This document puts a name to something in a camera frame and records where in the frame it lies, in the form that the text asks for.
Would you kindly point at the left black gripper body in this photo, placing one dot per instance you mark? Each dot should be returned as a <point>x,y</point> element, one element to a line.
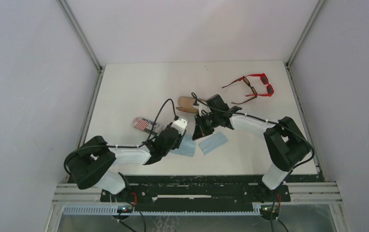
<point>174,137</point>

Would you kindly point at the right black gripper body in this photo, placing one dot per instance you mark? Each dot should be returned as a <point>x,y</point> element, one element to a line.
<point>202,124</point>

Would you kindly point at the light blue cleaning cloth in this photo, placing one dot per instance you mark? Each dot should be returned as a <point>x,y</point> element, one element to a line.
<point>186,148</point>

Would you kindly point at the brown striped glasses case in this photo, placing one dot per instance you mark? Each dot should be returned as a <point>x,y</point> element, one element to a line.
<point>188,105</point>

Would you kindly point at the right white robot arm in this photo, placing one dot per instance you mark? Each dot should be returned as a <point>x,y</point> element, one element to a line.
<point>285,142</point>

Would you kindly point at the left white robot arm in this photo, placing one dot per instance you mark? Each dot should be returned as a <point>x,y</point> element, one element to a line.
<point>89,166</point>

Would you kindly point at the brown tortoise sunglasses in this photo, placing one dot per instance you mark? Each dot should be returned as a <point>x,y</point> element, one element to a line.
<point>243,86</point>

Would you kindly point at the red sunglasses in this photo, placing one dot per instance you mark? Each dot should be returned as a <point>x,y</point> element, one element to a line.
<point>265,81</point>

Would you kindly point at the flag print glasses case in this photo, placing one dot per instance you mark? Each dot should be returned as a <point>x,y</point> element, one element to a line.
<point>146,125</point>

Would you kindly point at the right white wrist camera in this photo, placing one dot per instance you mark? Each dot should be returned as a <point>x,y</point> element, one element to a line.
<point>203,109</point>

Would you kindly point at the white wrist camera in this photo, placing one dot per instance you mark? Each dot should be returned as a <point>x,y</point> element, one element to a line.
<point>180,125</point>
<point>203,109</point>

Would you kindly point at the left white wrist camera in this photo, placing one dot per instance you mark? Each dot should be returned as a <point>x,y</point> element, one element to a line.
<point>180,125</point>

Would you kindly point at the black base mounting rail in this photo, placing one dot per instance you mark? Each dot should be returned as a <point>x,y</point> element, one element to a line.
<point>198,193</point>

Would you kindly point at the left aluminium frame post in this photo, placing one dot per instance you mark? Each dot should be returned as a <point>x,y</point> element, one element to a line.
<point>82,38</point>

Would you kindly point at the aluminium frame post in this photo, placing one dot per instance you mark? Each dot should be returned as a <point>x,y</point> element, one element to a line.
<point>82,38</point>
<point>289,65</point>

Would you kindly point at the right aluminium frame post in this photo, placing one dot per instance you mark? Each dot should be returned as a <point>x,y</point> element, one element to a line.
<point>289,65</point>

